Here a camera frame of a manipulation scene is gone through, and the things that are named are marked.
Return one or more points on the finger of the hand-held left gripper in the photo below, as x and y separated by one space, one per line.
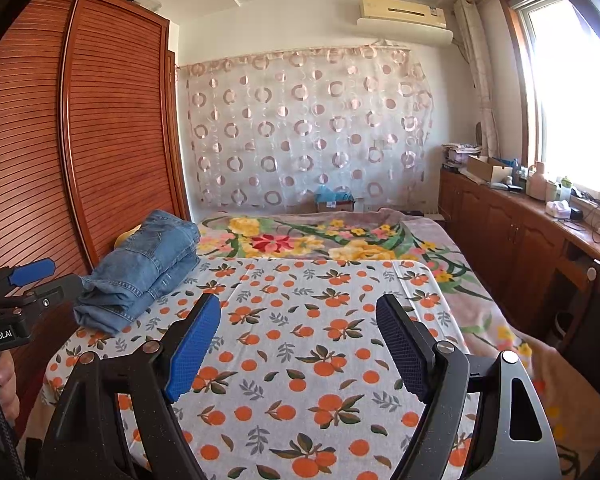
55 290
30 272

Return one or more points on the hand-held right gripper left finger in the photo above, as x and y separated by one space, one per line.
195 345

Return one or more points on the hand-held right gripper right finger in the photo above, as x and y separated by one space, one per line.
402 345

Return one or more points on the person's left hand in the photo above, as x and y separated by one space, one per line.
7 390

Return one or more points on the yellow plush toy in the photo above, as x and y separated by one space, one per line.
127 234

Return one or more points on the orange-print white bed sheet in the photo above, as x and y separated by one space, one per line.
305 320

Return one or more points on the floral pink blanket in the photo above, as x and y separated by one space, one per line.
430 240

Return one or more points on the long wooden cabinet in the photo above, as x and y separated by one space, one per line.
505 240

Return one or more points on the slatted wooden wardrobe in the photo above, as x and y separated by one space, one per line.
115 135

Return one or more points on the dark waste bin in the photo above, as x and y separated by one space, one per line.
566 330

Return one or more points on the open cardboard box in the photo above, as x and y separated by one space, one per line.
485 169

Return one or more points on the stack of papers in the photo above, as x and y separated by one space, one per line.
457 155

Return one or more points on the white tissue box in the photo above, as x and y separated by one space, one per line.
557 209

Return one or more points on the circle-patterned sheer curtain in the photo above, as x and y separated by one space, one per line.
305 125

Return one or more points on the white gathered window curtain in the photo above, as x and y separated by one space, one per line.
475 70

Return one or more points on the wood-framed window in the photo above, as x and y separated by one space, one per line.
570 110

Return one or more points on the white flat box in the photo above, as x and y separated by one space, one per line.
144 2

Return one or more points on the beige wall air conditioner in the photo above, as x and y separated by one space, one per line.
400 7

